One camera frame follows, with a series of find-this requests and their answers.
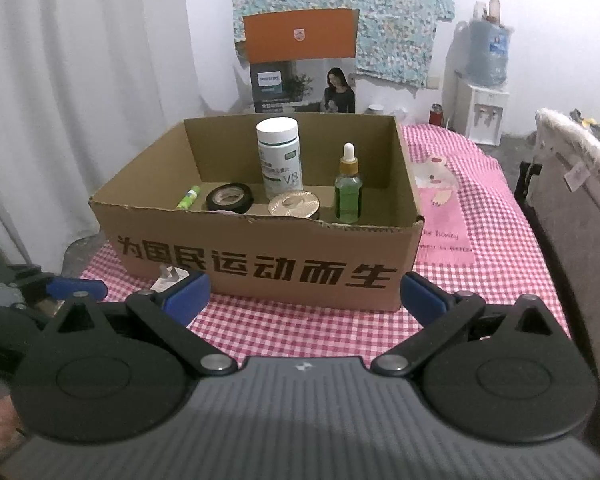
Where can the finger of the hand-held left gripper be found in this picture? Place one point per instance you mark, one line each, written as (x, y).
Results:
(77, 289)
(30, 275)

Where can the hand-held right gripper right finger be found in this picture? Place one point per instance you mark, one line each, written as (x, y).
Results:
(422, 297)

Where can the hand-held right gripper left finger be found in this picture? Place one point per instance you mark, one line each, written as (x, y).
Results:
(187, 297)

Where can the white charger plug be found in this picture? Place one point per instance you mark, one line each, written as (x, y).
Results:
(170, 277)

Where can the brown cardboard box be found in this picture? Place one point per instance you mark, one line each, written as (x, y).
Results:
(260, 260)

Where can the black tape roll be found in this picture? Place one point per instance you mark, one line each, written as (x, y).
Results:
(215, 202)

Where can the green lip balm stick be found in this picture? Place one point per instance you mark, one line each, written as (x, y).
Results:
(187, 197)

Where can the green dropper bottle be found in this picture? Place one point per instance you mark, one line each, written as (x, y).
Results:
(349, 195)

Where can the gold-lidded dark jar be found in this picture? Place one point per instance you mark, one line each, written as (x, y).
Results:
(294, 205)

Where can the white supplement bottle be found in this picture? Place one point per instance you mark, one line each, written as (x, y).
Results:
(280, 160)

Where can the pink checked tablecloth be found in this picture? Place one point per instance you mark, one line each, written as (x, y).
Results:
(480, 200)

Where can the grey-brown padded sofa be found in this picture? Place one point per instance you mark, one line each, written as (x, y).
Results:
(580, 270)

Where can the red thermos flask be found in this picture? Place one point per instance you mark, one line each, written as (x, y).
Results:
(435, 115)

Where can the white water dispenser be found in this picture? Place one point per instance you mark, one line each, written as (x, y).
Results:
(482, 115)

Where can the white curtain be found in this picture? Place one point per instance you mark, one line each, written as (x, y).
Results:
(80, 85)

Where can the white fleece blanket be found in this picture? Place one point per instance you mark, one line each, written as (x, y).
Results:
(570, 140)

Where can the blue water jug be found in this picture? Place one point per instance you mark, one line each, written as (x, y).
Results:
(490, 55)

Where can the appliance carton with orange flap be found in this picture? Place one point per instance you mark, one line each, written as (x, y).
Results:
(300, 35)

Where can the small white bottle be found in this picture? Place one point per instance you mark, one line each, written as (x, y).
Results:
(480, 11)

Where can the small beige bottle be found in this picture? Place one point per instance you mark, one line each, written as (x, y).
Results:
(494, 10)

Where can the patterned wall cloth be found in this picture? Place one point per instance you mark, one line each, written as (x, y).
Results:
(395, 20)

